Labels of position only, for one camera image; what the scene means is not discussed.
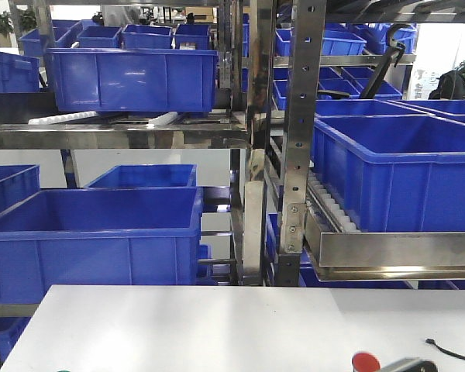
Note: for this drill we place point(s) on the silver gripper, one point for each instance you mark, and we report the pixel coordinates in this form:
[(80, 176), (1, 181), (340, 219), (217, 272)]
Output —
[(410, 365)]

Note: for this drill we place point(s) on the red mushroom push button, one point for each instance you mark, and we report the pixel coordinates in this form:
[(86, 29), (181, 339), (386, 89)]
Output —
[(365, 362)]

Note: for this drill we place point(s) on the large blue bin right shelf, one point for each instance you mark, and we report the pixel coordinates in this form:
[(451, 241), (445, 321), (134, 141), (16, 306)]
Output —
[(394, 173)]

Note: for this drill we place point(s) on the steel shelving rack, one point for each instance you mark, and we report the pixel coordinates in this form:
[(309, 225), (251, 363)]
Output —
[(261, 169)]

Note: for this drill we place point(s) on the large blue bin lower left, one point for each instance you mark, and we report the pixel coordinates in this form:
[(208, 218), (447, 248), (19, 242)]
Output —
[(144, 236)]

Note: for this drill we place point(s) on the large blue bin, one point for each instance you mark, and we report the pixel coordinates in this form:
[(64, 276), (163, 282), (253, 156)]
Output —
[(144, 236), (141, 80)]

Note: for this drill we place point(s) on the blue bin behind lower left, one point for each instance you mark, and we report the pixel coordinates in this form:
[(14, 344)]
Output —
[(147, 176)]

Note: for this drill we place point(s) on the large blue bin upper left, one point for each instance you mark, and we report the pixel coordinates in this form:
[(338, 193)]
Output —
[(141, 80)]

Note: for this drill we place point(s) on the blue bin far left lower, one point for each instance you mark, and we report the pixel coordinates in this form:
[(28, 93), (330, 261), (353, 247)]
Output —
[(17, 183)]

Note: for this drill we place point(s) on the blue bin far left upper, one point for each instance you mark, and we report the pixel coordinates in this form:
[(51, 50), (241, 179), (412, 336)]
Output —
[(18, 74)]

